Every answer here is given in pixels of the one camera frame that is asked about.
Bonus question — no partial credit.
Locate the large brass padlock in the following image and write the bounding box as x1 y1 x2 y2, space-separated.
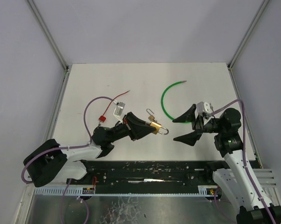
150 122 169 135

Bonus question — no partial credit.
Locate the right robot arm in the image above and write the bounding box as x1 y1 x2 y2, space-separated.
173 101 281 224

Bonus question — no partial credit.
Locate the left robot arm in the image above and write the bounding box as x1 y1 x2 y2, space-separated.
21 112 160 187

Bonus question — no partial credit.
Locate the small brass padlock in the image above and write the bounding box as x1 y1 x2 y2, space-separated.
146 108 155 121

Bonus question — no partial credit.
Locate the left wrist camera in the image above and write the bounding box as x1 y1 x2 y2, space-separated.
113 102 125 123

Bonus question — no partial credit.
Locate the red cable lock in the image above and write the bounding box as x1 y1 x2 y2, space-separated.
98 90 130 124

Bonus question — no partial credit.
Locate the green cable lock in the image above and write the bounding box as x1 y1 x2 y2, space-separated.
160 80 193 124

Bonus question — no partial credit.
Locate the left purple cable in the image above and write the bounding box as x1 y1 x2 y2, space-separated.
21 96 119 224

